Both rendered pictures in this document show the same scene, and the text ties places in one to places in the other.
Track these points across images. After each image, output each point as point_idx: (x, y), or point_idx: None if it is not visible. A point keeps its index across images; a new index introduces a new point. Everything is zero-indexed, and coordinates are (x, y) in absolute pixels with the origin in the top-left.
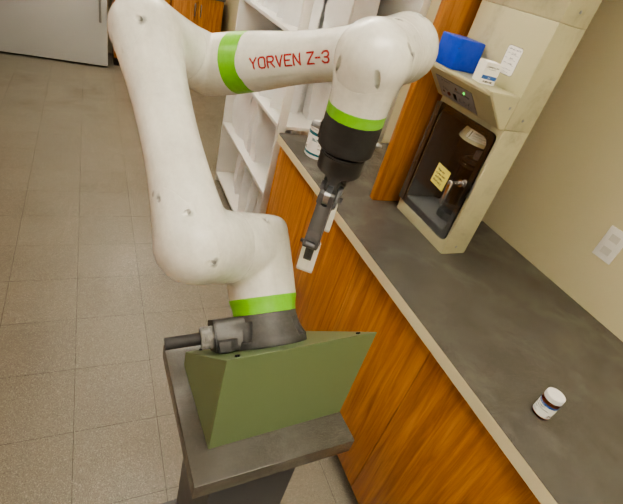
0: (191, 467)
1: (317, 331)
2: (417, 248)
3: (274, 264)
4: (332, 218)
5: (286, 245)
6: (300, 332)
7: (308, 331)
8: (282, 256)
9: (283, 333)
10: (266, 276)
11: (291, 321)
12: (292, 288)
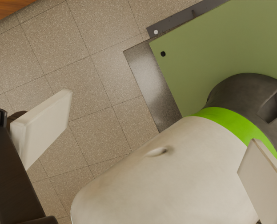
0: None
1: (174, 34)
2: None
3: (227, 211)
4: (52, 108)
5: (169, 198)
6: (274, 94)
7: (159, 42)
8: (202, 200)
9: None
10: (248, 213)
11: None
12: (231, 141)
